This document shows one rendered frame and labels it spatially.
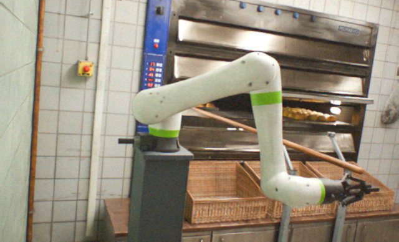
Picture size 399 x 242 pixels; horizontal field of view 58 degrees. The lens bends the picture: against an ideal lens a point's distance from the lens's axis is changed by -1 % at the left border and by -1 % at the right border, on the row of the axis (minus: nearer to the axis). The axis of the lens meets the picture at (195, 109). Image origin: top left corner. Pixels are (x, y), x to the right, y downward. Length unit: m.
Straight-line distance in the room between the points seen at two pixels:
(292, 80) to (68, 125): 1.76
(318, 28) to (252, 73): 2.11
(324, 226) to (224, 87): 1.87
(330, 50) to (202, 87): 2.21
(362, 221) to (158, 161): 2.05
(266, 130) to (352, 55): 2.21
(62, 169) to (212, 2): 1.57
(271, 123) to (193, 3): 1.53
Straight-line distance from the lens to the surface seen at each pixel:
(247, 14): 2.86
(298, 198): 1.28
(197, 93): 1.22
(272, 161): 1.37
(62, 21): 2.49
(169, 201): 1.50
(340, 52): 3.38
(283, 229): 2.59
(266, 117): 1.34
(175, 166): 1.46
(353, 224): 3.07
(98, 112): 2.51
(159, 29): 2.54
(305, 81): 3.15
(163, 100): 1.25
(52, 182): 2.62
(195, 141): 2.73
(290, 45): 3.05
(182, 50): 2.63
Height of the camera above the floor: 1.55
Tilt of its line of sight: 7 degrees down
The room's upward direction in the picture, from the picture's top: 6 degrees clockwise
